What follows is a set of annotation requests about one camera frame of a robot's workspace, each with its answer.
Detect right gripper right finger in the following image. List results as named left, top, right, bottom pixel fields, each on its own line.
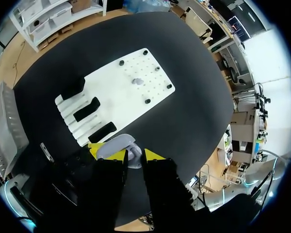
left=141, top=148, right=197, bottom=233

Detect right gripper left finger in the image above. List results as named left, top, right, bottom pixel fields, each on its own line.
left=71, top=149, right=129, bottom=233

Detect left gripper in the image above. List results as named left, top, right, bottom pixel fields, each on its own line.
left=39, top=142, right=106, bottom=207

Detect lavender earbud case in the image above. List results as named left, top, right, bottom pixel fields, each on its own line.
left=96, top=133, right=146, bottom=170

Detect white plate with black stands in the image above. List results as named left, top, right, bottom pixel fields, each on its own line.
left=55, top=48, right=176, bottom=148

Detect grey slotted basket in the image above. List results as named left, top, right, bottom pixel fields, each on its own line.
left=0, top=81, right=30, bottom=178

